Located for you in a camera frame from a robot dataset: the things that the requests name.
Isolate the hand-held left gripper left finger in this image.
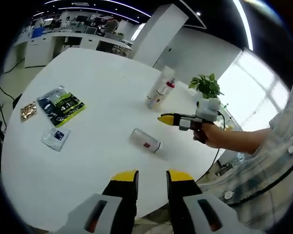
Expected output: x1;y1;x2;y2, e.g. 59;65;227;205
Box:
56;170;140;234

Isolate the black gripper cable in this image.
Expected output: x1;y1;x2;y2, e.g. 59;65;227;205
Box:
196;110;226;184

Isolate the white office desk row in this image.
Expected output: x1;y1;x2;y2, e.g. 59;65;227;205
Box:
12;31;133;69

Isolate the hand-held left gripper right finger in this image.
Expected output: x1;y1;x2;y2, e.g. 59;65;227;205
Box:
166;170;258;234

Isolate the white blue skincare packet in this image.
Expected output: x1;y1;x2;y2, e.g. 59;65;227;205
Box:
41;126;72;153

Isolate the gold skincare packet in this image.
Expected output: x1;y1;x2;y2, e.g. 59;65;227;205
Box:
20;101;38;122

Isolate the red label skincare tube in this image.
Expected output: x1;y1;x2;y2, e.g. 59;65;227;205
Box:
129;127;162;154

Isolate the blue bin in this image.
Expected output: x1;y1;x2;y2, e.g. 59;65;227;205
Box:
31;26;43;39

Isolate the person's right hand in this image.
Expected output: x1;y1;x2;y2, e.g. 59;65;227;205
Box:
193;121;227;149

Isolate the green black skincare packet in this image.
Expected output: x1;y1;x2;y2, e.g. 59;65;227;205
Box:
36;85;86;128

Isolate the bright window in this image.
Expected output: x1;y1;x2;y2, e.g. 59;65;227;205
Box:
217;48;292;133

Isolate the slim white skincare tube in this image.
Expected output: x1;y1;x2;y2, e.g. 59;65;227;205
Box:
147;92;167;110

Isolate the black floor cable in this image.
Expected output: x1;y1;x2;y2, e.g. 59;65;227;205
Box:
0;84;16;138

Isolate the green potted plant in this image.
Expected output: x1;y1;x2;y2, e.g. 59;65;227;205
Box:
188;73;225;99

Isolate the person in plaid shirt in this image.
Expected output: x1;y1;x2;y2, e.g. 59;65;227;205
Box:
199;70;293;232

